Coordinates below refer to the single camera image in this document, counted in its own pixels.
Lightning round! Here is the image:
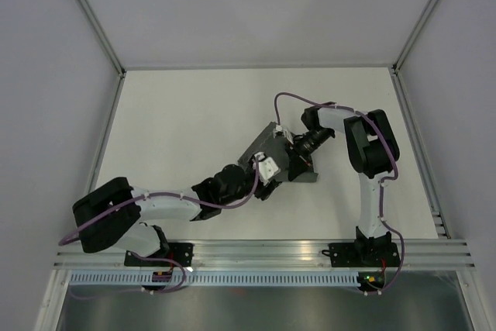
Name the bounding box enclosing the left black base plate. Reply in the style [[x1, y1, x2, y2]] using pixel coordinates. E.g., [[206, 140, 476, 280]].
[[124, 242, 194, 267]]

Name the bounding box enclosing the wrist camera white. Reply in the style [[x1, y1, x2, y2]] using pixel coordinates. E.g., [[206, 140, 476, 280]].
[[253, 152, 281, 186], [273, 123, 294, 144]]

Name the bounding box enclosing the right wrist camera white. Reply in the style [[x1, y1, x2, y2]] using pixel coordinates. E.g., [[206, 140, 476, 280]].
[[273, 123, 294, 144]]

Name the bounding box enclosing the white slotted cable duct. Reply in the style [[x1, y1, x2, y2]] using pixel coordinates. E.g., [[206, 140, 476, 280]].
[[69, 270, 360, 288]]

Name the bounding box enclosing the aluminium rail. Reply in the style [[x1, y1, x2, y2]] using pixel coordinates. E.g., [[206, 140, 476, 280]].
[[53, 239, 475, 271], [388, 67, 452, 240], [83, 71, 127, 196]]

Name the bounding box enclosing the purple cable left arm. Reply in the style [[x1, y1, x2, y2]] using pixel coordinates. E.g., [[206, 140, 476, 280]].
[[57, 154, 263, 301]]

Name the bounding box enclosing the aluminium front rail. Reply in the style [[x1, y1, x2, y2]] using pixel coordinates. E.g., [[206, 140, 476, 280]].
[[53, 239, 475, 271]]

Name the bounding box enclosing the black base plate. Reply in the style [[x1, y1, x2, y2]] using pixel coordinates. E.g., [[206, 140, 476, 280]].
[[329, 242, 400, 268], [124, 242, 194, 267]]

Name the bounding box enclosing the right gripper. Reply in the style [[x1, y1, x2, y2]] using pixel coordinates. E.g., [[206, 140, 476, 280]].
[[284, 127, 333, 181]]

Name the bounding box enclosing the right side aluminium rail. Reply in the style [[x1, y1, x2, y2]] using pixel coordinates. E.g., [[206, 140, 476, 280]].
[[388, 67, 452, 240]]

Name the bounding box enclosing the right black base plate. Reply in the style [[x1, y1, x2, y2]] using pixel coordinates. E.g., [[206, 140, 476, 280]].
[[329, 242, 400, 268]]

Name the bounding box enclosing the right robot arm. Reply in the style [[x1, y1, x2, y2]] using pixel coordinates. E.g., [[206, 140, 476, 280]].
[[286, 103, 401, 267]]

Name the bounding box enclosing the left side aluminium rail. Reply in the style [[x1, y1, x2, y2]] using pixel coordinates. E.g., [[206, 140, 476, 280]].
[[83, 71, 127, 196]]

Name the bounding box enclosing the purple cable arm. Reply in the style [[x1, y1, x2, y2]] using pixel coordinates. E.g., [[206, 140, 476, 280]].
[[57, 154, 263, 301], [273, 92, 406, 297]]

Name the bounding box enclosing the right aluminium frame post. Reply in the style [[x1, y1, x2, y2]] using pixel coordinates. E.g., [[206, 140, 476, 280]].
[[390, 0, 442, 75]]

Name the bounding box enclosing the grey cloth napkin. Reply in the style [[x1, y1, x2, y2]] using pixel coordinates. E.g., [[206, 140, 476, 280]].
[[236, 121, 319, 184]]

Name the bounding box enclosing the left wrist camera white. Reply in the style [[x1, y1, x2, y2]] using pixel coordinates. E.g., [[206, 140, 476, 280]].
[[253, 152, 281, 186]]

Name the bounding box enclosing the aluminium frame post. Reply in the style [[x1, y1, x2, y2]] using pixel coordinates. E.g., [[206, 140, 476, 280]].
[[75, 0, 126, 77], [390, 0, 442, 75]]

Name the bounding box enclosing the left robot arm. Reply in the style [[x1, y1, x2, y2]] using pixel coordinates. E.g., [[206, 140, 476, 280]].
[[65, 158, 281, 266]]

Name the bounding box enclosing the left aluminium frame post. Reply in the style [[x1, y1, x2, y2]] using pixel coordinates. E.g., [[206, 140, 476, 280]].
[[75, 0, 126, 77]]

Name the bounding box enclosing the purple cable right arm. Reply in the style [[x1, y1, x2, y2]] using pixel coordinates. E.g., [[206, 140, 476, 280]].
[[273, 92, 406, 297]]

